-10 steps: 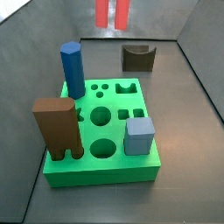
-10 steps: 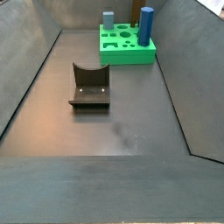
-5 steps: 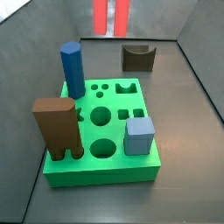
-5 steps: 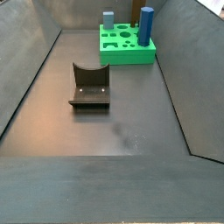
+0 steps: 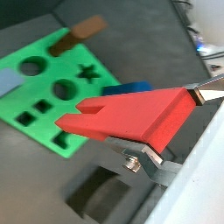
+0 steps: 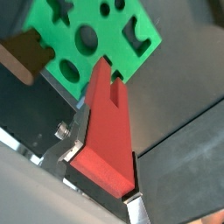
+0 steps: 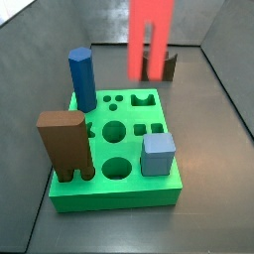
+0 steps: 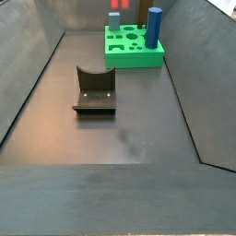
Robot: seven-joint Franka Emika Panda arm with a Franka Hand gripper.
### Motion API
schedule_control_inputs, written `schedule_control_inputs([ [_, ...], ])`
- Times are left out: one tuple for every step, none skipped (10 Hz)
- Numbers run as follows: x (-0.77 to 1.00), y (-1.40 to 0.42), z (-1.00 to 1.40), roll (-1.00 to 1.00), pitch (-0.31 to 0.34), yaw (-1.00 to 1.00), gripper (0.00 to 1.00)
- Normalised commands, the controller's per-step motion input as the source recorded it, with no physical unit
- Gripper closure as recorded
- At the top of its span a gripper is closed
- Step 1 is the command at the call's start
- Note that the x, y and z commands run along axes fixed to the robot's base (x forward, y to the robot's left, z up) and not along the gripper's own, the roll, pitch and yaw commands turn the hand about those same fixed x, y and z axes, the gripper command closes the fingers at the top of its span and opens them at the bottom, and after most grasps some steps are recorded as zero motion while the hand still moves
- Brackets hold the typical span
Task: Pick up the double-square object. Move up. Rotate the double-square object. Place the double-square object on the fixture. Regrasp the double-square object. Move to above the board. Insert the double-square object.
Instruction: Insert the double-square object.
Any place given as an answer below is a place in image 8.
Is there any red double-square block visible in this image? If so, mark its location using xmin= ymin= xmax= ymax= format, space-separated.
xmin=111 ymin=0 xmax=130 ymax=9

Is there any green shape-sorting board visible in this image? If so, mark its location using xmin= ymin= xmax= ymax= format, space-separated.
xmin=104 ymin=25 xmax=164 ymax=68

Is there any brown double-peg block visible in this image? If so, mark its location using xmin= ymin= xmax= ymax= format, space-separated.
xmin=137 ymin=0 xmax=154 ymax=29

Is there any black curved cradle stand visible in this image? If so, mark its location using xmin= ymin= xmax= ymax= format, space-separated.
xmin=72 ymin=66 xmax=116 ymax=112

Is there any light blue cube block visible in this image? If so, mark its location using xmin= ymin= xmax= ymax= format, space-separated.
xmin=109 ymin=12 xmax=120 ymax=31

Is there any dark blue hexagonal prism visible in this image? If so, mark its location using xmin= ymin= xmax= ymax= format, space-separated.
xmin=145 ymin=7 xmax=162 ymax=49

